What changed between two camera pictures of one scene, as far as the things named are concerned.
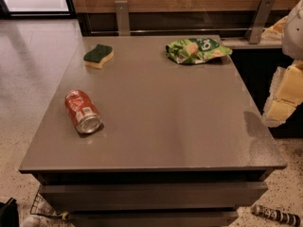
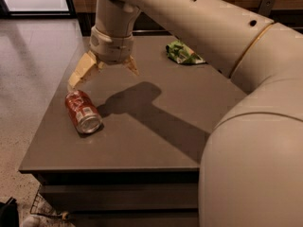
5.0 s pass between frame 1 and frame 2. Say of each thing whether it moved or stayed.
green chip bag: stayed
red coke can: stayed
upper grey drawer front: stayed
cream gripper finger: moved
